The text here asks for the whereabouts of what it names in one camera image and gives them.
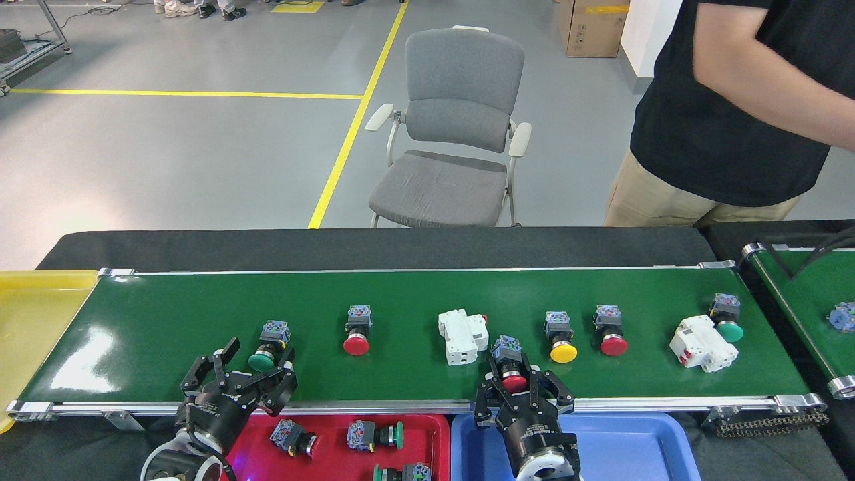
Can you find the blue plastic tray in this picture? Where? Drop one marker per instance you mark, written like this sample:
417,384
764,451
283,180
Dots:
634,454

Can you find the grey office chair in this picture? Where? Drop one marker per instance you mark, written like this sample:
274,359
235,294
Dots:
464,67

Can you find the yellow plastic bin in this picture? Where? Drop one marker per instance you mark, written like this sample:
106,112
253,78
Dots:
40,321

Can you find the white circuit breaker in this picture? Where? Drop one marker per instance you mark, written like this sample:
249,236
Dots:
701,344
461,337

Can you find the yellow mushroom push button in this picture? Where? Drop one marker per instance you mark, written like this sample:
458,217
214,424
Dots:
563,352

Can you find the cardboard box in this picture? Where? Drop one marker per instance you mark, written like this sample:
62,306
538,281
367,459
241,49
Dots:
594,30

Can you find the person's right forearm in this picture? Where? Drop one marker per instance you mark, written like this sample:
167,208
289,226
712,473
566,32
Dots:
788,93

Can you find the green infeed conveyor belt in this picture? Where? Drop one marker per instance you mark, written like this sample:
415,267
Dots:
811,294

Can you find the red plastic tray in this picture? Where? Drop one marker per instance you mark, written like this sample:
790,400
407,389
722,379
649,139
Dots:
330,467

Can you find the long green conveyor belt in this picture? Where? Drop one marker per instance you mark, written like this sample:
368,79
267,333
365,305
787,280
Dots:
167,314

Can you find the grey metal rack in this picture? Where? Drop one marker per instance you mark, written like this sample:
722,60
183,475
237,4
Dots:
13,47

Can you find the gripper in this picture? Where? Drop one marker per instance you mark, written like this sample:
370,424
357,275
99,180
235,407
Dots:
214,414
534,431

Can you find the green mushroom push button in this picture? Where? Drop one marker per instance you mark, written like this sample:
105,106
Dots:
729,331
275,331
362,435
419,473

